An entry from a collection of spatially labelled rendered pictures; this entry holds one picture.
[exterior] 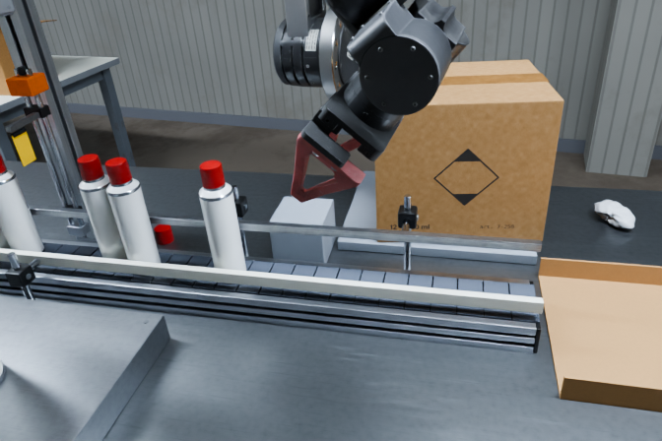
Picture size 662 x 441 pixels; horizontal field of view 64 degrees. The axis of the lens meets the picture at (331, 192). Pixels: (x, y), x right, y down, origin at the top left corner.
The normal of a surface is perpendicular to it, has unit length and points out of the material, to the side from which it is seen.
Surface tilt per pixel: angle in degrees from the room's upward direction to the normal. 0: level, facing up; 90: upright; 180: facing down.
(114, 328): 0
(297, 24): 90
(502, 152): 90
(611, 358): 0
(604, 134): 90
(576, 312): 0
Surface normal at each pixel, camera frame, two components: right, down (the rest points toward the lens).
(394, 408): -0.07, -0.87
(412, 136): -0.09, 0.49
